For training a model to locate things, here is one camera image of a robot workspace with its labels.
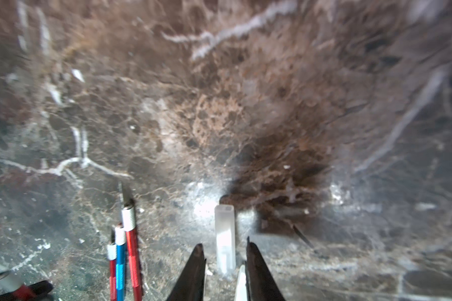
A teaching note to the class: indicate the red knife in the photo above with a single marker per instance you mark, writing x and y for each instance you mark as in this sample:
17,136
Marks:
129,224
112,257

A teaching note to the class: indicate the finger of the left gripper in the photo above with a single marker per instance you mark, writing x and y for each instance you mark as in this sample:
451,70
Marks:
36,292

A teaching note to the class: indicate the blue knife bottom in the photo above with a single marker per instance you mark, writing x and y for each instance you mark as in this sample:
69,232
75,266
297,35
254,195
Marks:
120,240

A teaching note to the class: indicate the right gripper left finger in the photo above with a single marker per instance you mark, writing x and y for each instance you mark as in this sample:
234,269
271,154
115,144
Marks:
191,282

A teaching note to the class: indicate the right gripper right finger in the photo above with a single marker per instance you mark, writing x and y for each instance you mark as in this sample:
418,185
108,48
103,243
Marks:
260,283

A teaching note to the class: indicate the clear protective cap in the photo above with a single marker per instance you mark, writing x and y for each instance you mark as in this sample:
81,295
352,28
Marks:
241,293
225,238

